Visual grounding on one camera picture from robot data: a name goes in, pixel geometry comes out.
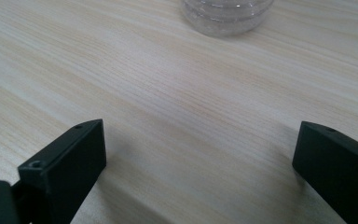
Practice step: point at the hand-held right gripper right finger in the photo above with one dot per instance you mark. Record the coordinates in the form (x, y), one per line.
(338, 168)

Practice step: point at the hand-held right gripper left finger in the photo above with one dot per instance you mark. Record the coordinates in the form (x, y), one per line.
(65, 168)

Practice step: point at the clear plastic bottle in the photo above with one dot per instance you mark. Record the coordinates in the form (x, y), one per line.
(227, 15)

